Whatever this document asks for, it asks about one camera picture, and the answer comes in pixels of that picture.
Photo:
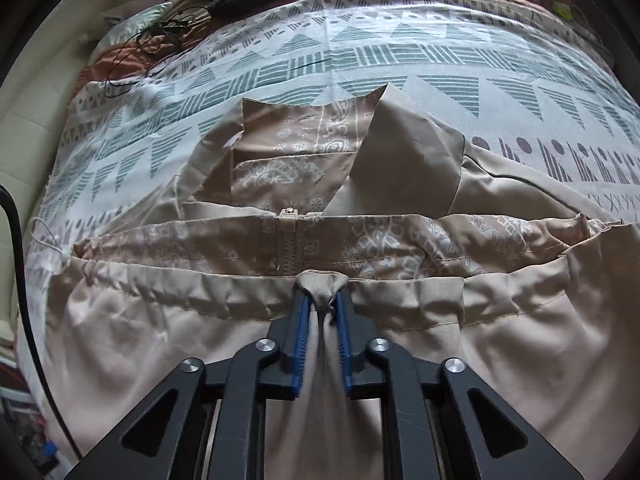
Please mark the geometric patterned bed cover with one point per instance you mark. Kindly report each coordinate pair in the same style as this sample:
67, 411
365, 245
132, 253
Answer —
514, 82

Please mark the white bedside drawer cabinet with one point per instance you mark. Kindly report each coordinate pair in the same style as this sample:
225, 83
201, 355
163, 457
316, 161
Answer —
574, 17

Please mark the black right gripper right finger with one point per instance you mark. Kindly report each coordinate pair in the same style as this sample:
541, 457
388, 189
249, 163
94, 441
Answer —
440, 420

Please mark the beige jacket with paisley lining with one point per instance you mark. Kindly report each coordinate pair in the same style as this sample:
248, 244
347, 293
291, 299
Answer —
453, 252

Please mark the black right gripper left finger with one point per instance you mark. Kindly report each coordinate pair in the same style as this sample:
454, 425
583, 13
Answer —
208, 420

